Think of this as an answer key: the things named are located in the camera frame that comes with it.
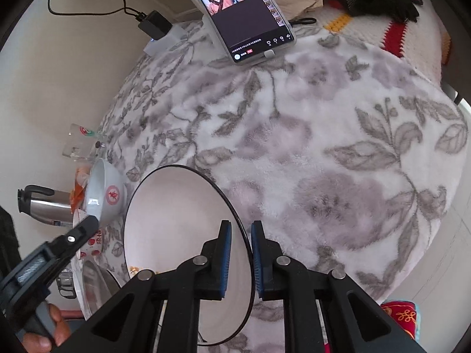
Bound white bowl red logo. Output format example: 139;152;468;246
84;159;127;227

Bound white plate black rim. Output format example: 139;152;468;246
124;165;255;347

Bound person's left hand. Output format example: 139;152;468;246
21;304;71;353

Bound strawberry pattern bowl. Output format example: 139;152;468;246
73;209;103;260

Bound orange snack packet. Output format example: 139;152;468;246
69;164;91;213

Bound clear glass mug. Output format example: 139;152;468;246
62;124;106;162

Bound floral fleece tablecloth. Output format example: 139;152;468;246
71;20;470;353

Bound red embroidered cushion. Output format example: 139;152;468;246
381;300;421;342

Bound white power strip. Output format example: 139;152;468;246
144;25;187;56

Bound black power adapter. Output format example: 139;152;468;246
138;10;173;41

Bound smartphone showing video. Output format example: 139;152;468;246
199;0;296;64

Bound crochet blanket red yellow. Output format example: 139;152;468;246
314;0;452;85

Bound glass teapot black handle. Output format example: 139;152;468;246
56;269;77;300

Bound steel thermos black handle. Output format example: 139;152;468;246
17;185;73;226

